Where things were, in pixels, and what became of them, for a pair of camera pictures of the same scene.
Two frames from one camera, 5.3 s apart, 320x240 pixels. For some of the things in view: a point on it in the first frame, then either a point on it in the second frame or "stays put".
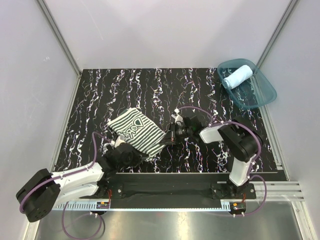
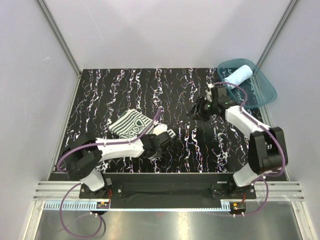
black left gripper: (138, 156) to (150, 137)
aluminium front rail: (270, 190) stays put
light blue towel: (235, 78) stays put
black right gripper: (172, 137) to (197, 111)
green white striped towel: (137, 131) stays put
